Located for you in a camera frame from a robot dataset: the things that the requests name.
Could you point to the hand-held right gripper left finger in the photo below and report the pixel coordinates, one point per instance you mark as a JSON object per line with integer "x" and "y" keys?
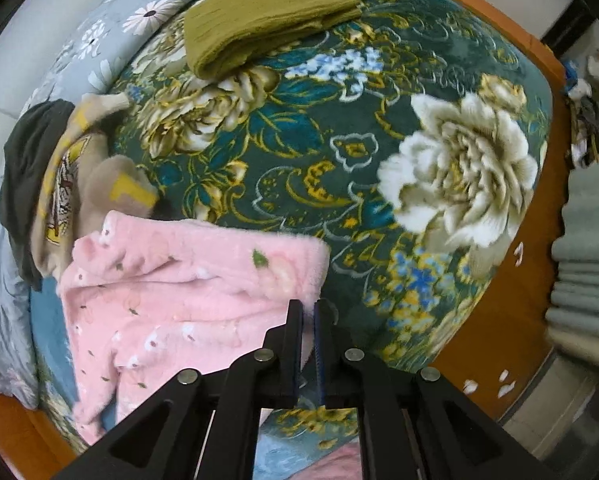
{"x": 298, "y": 360}

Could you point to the grey daisy print quilt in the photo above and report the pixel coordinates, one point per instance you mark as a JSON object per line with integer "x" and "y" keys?
{"x": 129, "y": 10}

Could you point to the pink floral fleece garment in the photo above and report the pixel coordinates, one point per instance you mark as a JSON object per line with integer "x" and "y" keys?
{"x": 189, "y": 300}

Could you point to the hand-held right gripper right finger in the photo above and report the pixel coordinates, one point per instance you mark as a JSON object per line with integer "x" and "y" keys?
{"x": 320, "y": 360}

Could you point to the orange wooden bed frame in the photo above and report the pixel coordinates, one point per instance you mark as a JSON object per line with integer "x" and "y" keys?
{"x": 524, "y": 310}

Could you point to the pile of mixed clothes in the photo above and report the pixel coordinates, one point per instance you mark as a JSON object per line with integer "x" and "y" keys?
{"x": 592, "y": 115}

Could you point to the grey-green folded cloth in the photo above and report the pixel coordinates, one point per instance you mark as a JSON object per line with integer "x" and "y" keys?
{"x": 589, "y": 260}

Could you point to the beige and yellow sweater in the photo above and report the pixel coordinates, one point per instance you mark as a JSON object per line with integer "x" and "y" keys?
{"x": 99, "y": 180}

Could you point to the olive green folded cloth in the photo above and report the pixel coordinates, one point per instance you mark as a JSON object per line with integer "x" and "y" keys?
{"x": 259, "y": 15}

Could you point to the green floral plush blanket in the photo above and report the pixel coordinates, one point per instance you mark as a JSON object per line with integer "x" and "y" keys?
{"x": 329, "y": 160}

